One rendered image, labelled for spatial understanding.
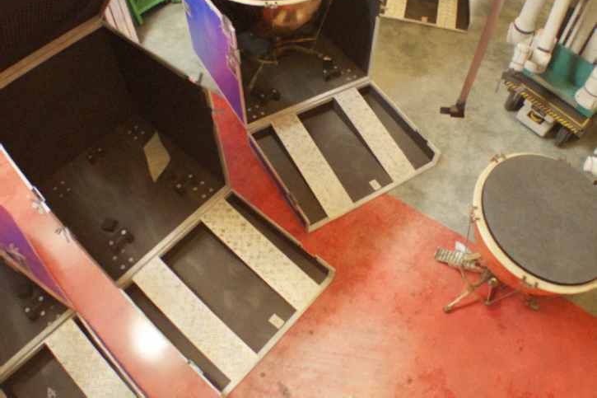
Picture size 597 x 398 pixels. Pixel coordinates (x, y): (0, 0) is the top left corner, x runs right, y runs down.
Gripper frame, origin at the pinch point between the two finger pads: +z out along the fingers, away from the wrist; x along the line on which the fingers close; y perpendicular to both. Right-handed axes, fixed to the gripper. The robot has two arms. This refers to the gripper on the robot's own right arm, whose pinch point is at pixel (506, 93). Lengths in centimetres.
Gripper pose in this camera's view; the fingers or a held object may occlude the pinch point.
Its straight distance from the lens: 296.4
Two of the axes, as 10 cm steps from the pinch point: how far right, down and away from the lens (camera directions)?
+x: -7.5, -4.6, 4.8
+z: -1.8, 8.4, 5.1
